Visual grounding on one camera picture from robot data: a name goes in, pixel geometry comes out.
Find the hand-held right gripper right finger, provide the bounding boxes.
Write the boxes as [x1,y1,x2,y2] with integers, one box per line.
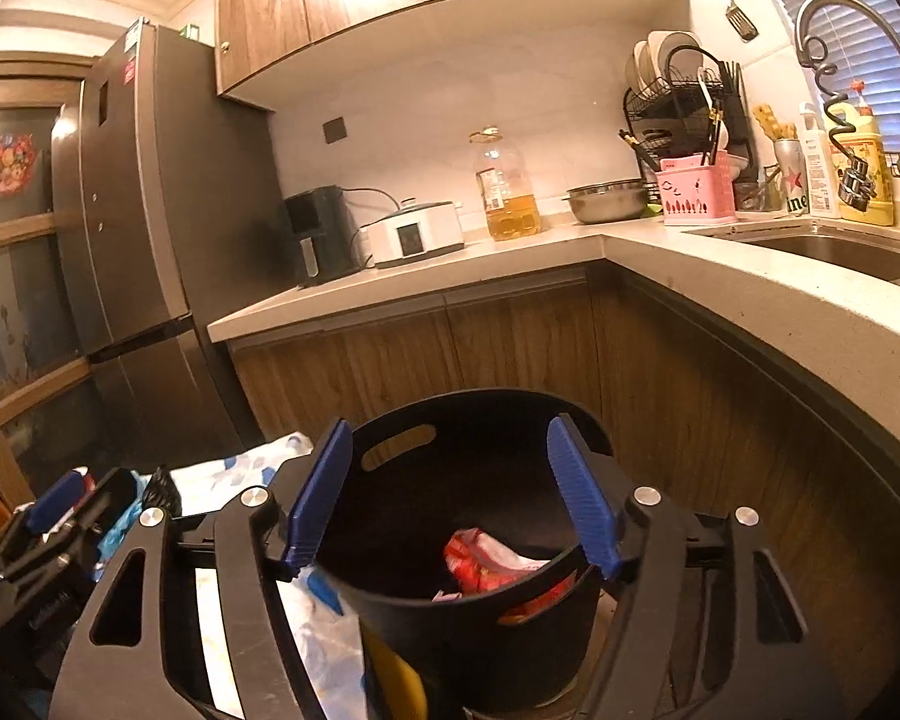
[546,414,841,720]

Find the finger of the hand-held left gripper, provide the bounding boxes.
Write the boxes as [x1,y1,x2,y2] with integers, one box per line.
[0,471,97,578]
[15,465,145,593]

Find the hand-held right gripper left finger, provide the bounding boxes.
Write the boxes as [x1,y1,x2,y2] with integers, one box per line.
[49,418,357,720]

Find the blue plastic bag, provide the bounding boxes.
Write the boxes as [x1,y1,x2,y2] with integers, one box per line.
[99,499,155,567]

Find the black plastic bag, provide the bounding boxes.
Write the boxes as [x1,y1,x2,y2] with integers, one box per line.
[141,465,175,518]

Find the black trash bin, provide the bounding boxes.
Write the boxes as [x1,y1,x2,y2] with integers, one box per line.
[309,388,617,715]

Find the red and white plastic bag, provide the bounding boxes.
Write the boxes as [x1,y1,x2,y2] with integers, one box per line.
[442,527,571,601]

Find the blue floral tablecloth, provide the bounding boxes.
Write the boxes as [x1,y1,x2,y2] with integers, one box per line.
[97,431,368,720]

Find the wooden base cabinets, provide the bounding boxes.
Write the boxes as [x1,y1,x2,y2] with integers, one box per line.
[229,259,900,720]

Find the yellow plastic object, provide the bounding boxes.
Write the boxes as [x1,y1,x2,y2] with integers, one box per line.
[366,626,430,720]

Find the grey refrigerator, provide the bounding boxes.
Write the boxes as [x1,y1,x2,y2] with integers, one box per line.
[49,19,290,458]

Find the black air fryer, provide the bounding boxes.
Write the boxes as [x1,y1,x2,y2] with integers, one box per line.
[281,185,361,288]

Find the stone kitchen countertop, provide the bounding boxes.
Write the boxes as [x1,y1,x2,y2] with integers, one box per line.
[207,206,900,470]

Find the wooden glass door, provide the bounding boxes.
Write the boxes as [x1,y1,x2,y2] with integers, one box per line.
[0,52,102,511]

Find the white rice cooker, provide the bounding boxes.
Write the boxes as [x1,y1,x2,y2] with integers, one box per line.
[362,199,467,269]

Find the cooking oil bottle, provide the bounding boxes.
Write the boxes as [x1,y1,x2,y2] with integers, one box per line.
[469,126,543,243]

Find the steel bowl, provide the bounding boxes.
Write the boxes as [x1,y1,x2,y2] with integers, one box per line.
[566,178,655,226]

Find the pink utensil holder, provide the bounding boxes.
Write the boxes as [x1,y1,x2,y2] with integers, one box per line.
[654,154,739,227]

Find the colourful flower door sticker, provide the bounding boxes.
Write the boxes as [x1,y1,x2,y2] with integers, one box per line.
[0,133,40,200]

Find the steel sink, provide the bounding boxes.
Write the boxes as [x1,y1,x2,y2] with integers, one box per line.
[686,229,900,290]

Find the beer can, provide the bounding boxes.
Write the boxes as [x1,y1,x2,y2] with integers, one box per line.
[771,138,812,215]

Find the black dish rack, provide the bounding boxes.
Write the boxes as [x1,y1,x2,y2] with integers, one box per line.
[619,45,760,212]

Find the white plastic bottle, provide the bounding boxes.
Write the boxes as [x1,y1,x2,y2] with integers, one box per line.
[797,102,842,220]

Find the white plastic spoon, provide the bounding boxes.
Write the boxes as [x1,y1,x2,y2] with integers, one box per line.
[696,66,730,155]

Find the yellow kitchen brush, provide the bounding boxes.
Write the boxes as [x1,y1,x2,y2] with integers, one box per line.
[752,102,787,143]

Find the white plate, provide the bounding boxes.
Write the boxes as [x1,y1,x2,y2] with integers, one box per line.
[624,41,653,91]
[645,30,704,83]

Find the yellow detergent bottle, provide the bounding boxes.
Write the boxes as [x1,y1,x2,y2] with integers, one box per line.
[832,81,897,227]

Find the steel kitchen faucet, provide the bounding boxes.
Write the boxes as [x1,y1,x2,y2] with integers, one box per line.
[793,0,900,166]

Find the coiled faucet hose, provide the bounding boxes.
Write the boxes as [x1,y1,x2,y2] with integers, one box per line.
[799,36,882,212]

